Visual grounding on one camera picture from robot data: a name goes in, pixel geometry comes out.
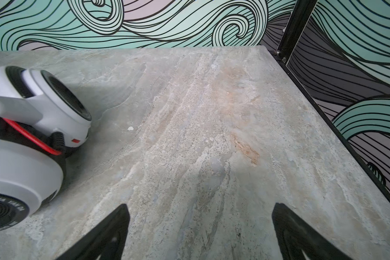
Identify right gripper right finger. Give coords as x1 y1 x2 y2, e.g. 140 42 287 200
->
272 203 350 260

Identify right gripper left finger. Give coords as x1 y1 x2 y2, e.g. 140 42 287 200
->
58 204 131 260

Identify white black headphones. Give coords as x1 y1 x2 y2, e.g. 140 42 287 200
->
0 66 92 231

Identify black frame post right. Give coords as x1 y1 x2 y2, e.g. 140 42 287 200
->
276 0 318 65

